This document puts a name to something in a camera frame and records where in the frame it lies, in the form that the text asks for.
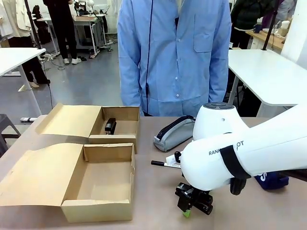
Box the black stapler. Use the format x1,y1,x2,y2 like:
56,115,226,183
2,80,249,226
105,117,118,135

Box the black stand pole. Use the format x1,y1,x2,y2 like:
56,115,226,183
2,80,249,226
24,0,46,60
262,0,283,51

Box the black microphone wire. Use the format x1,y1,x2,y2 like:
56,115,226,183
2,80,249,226
144,0,154,97

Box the wooden background table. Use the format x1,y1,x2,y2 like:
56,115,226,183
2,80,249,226
246,27,292,51

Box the person in dark green jacket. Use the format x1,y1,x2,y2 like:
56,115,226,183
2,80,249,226
230,0,276,50

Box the person in black clothes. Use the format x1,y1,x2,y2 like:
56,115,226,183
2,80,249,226
43,0,82,65

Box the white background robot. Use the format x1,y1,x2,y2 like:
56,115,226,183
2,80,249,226
74,0,95,10

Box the person in cream jacket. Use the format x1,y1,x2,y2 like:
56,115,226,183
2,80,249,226
0,0,51,89

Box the person in purple top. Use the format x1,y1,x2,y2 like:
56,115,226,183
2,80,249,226
261,0,295,29

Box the white roll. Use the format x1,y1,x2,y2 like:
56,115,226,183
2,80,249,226
281,20,291,36

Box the grey pencil case black zipper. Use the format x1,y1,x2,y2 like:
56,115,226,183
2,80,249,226
153,115,196,152

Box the large white table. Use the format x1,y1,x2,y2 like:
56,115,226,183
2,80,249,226
226,49,307,118

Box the cardboard box with short lid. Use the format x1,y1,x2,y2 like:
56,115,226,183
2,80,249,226
35,103,141,154

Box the black floor cable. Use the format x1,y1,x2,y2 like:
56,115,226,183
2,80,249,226
47,82,55,110

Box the navy blue pouch white letters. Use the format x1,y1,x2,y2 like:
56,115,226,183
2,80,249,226
254,171,290,190

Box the small white clip black knob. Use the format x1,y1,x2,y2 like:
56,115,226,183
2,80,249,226
165,151,184,164

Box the person torso blue shirt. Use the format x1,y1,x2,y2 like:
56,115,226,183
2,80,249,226
117,0,232,117

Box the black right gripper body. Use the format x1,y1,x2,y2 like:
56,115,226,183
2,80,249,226
175,182,213,203

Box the black office chair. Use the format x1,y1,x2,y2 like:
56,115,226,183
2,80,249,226
32,6,51,45

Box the black stool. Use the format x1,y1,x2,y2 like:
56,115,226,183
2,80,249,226
0,114,22,158

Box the white table with single leg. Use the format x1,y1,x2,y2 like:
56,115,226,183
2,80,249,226
0,47,47,122

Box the black cable sleeve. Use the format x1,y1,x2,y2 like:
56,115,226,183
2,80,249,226
220,146,307,196

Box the grey background desk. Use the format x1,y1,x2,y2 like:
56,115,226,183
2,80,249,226
71,14,108,59

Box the black marker pen white label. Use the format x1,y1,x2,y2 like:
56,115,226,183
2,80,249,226
151,160,182,169

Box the cardboard box with long lid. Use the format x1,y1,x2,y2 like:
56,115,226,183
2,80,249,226
0,143,136,223

